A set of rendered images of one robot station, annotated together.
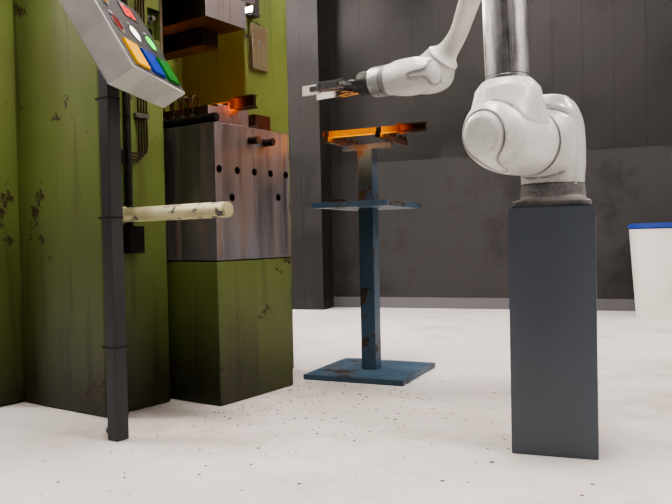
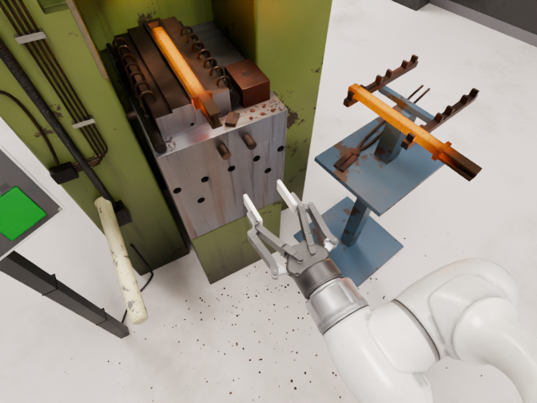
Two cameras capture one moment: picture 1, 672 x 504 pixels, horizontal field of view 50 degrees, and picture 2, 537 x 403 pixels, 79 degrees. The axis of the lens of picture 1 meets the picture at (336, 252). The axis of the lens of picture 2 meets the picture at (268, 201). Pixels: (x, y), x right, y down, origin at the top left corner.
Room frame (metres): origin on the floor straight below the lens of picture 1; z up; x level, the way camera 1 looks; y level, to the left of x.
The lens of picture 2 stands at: (1.95, -0.12, 1.53)
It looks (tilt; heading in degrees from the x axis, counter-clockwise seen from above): 56 degrees down; 27
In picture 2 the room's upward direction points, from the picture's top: straight up
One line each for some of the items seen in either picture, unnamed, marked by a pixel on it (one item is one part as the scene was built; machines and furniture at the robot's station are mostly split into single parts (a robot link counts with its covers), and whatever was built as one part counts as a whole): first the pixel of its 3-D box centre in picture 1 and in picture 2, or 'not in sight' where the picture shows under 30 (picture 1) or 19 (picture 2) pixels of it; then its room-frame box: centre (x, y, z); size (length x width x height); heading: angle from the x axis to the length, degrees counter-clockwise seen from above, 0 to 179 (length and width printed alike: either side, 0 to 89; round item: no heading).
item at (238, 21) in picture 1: (182, 20); not in sight; (2.57, 0.53, 1.32); 0.42 x 0.20 x 0.10; 55
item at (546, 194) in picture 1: (553, 196); not in sight; (1.82, -0.55, 0.63); 0.22 x 0.18 x 0.06; 160
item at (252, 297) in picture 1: (199, 323); (216, 200); (2.62, 0.50, 0.23); 0.56 x 0.38 x 0.47; 55
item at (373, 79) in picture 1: (380, 81); (335, 304); (2.14, -0.14, 0.99); 0.09 x 0.06 x 0.09; 145
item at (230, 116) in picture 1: (185, 122); (169, 69); (2.57, 0.53, 0.96); 0.42 x 0.20 x 0.09; 55
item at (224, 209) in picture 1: (173, 212); (119, 254); (2.11, 0.47, 0.62); 0.44 x 0.05 x 0.05; 55
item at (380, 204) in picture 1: (368, 205); (384, 157); (2.82, -0.13, 0.66); 0.40 x 0.30 x 0.02; 156
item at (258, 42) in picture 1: (258, 48); not in sight; (2.78, 0.28, 1.27); 0.09 x 0.02 x 0.17; 145
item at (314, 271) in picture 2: (359, 85); (311, 266); (2.18, -0.08, 0.99); 0.09 x 0.08 x 0.07; 55
